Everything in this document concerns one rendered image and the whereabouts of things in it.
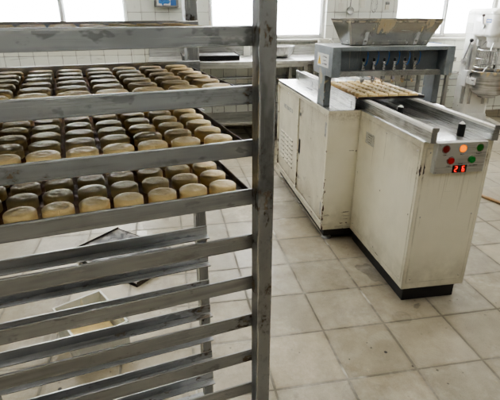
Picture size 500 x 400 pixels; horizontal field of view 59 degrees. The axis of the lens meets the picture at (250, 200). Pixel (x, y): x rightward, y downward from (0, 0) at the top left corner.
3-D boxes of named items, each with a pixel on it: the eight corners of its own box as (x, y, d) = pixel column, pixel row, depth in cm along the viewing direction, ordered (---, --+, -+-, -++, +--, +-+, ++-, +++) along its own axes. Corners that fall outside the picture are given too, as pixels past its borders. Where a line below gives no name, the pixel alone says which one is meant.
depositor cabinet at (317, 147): (275, 175, 399) (278, 79, 366) (351, 171, 410) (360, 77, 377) (320, 242, 283) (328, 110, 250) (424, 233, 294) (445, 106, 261)
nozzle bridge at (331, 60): (311, 100, 280) (314, 43, 267) (417, 97, 291) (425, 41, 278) (328, 110, 250) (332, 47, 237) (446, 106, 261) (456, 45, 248)
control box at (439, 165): (428, 171, 197) (434, 141, 192) (478, 168, 201) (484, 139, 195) (433, 175, 194) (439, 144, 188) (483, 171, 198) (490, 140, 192)
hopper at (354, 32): (328, 43, 266) (330, 18, 261) (415, 42, 275) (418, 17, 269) (346, 46, 240) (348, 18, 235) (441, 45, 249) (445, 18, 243)
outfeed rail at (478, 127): (334, 78, 374) (335, 69, 371) (338, 78, 374) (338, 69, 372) (492, 140, 192) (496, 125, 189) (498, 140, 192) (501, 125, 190)
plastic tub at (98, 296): (57, 336, 201) (51, 308, 194) (104, 317, 214) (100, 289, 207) (82, 375, 180) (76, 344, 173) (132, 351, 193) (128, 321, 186)
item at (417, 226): (347, 239, 287) (360, 99, 252) (397, 235, 292) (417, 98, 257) (398, 304, 223) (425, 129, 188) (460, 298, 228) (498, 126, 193)
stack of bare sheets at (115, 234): (186, 255, 268) (186, 251, 266) (136, 287, 237) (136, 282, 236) (118, 230, 298) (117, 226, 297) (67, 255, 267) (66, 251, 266)
